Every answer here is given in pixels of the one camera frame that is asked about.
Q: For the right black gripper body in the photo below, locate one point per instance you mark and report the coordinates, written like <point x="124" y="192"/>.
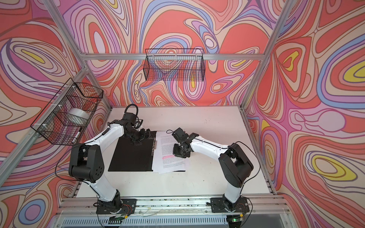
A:
<point x="179" y="149"/>

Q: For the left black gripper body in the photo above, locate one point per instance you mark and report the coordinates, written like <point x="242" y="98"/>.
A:
<point x="136" y="136"/>

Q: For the paper sheet pink highlight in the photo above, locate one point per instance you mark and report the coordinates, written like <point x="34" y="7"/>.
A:
<point x="164" y="161"/>

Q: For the white RAY file folder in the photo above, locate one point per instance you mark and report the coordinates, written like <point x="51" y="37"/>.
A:
<point x="132" y="158"/>

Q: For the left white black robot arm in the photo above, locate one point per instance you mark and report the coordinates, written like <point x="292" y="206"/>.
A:
<point x="87" y="165"/>

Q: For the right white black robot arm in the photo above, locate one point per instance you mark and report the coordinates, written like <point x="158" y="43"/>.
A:
<point x="235" y="164"/>

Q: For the metal folder clip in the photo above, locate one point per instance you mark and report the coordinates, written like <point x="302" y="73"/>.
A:
<point x="154" y="147"/>

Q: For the black white marker pen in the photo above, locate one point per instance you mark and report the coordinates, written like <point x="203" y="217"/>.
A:
<point x="75" y="139"/>

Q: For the green circuit board left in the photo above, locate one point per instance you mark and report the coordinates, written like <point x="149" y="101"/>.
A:
<point x="116" y="220"/>

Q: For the green circuit board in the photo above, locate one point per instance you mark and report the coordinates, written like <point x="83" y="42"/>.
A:
<point x="116" y="220"/>
<point x="234" y="219"/>

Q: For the green circuit board right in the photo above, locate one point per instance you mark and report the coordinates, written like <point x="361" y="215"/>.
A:
<point x="234" y="219"/>

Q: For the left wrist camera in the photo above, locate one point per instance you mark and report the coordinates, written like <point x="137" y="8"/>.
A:
<point x="130" y="117"/>

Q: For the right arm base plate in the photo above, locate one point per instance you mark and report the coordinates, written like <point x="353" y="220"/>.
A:
<point x="223" y="205"/>

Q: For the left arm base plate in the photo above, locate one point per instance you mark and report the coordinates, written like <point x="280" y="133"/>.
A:
<point x="125" y="206"/>

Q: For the black wire basket left wall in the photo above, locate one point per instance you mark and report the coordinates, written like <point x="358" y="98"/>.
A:
<point x="53" y="124"/>

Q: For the black wire basket wall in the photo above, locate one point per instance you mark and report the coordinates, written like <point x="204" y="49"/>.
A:
<point x="174" y="64"/>
<point x="53" y="124"/>

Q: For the black wire basket back wall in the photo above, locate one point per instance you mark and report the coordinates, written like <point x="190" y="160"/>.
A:
<point x="174" y="64"/>

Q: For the aluminium front rail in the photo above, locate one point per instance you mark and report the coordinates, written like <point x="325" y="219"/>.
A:
<point x="183" y="205"/>

